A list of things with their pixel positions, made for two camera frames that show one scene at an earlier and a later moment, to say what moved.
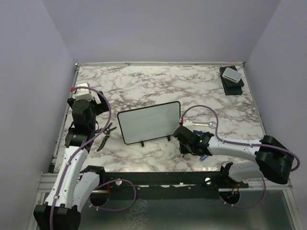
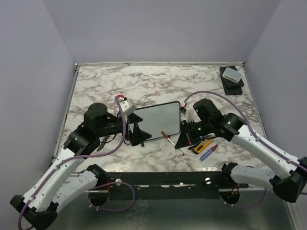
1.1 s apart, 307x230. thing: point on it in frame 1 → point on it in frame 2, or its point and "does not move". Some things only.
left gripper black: (101, 107) → (137, 135)
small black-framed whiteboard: (146, 123) does not move
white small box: (231, 74) does not move
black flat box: (230, 87) does not move
